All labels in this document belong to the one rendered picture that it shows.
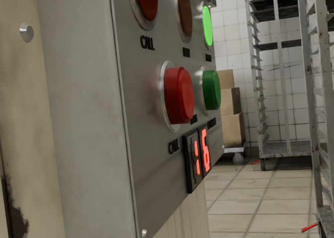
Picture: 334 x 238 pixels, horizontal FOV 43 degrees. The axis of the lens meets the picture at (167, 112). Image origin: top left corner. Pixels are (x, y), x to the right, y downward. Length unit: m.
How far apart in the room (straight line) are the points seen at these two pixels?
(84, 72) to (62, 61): 0.01
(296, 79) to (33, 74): 4.20
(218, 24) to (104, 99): 4.32
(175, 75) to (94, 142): 0.07
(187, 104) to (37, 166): 0.09
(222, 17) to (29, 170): 4.34
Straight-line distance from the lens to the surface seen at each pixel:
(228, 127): 3.98
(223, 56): 4.44
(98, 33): 0.17
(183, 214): 0.36
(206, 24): 0.35
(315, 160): 2.11
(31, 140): 0.16
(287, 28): 4.37
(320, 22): 1.47
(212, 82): 0.31
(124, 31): 0.17
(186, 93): 0.22
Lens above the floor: 0.76
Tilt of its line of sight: 3 degrees down
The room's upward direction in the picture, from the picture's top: 6 degrees counter-clockwise
